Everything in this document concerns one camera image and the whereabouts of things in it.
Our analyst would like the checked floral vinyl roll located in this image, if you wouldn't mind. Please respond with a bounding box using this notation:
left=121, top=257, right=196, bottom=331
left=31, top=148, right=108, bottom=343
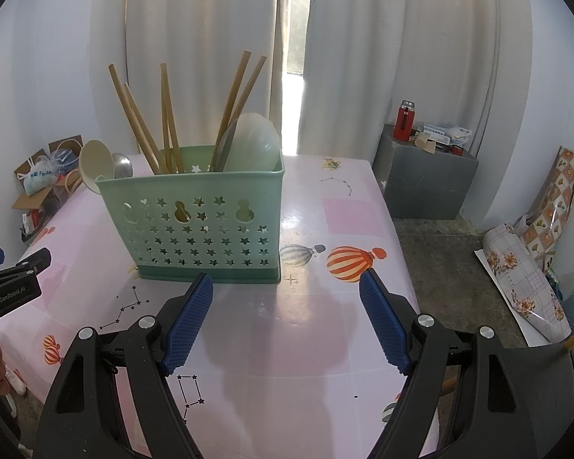
left=520, top=145, right=574, bottom=269

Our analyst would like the white box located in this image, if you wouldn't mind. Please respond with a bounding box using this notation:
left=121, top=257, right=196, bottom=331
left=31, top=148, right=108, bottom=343
left=422, top=124, right=449, bottom=144

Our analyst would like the grey spatula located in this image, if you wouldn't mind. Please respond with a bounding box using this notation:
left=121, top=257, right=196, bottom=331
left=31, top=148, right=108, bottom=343
left=217, top=119, right=243, bottom=173

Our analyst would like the pale plastic rice paddle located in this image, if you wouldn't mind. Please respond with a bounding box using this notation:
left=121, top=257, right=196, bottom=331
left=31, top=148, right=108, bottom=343
left=225, top=112, right=283, bottom=173

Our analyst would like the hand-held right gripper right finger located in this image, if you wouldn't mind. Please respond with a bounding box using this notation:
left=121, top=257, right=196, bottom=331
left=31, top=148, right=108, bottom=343
left=359, top=268, right=539, bottom=459

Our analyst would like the clear bag of blue items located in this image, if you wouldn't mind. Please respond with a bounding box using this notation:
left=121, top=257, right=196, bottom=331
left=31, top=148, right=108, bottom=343
left=52, top=147, right=78, bottom=174

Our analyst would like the white blue-print plastic bag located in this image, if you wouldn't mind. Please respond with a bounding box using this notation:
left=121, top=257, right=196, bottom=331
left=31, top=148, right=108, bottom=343
left=24, top=155, right=59, bottom=195

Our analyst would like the white shoe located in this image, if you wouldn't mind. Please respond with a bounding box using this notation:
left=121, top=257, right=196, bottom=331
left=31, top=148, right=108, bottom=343
left=2, top=366, right=28, bottom=397

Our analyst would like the cream plastic spoon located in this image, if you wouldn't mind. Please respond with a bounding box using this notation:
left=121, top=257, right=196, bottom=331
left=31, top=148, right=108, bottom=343
left=79, top=139, right=116, bottom=196

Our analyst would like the cardboard box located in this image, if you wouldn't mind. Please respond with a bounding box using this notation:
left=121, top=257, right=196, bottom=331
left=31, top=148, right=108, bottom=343
left=11, top=134, right=85, bottom=212

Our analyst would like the green plastic utensil basket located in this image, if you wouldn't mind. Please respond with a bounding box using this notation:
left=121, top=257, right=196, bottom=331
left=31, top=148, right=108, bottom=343
left=96, top=145, right=286, bottom=284

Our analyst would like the metal spoon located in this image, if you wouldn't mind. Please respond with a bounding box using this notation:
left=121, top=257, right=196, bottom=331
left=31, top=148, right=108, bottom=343
left=111, top=152, right=134, bottom=179

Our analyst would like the grey cabinet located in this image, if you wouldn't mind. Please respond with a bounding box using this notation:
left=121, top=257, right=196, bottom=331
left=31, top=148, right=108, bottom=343
left=372, top=124, right=479, bottom=221

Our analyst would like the red bottle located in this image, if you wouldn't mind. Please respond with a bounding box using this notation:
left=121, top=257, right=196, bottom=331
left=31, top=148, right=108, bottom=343
left=394, top=100, right=416, bottom=142

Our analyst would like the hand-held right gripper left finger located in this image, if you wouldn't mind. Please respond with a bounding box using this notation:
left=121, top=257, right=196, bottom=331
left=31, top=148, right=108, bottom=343
left=36, top=272, right=214, bottom=459

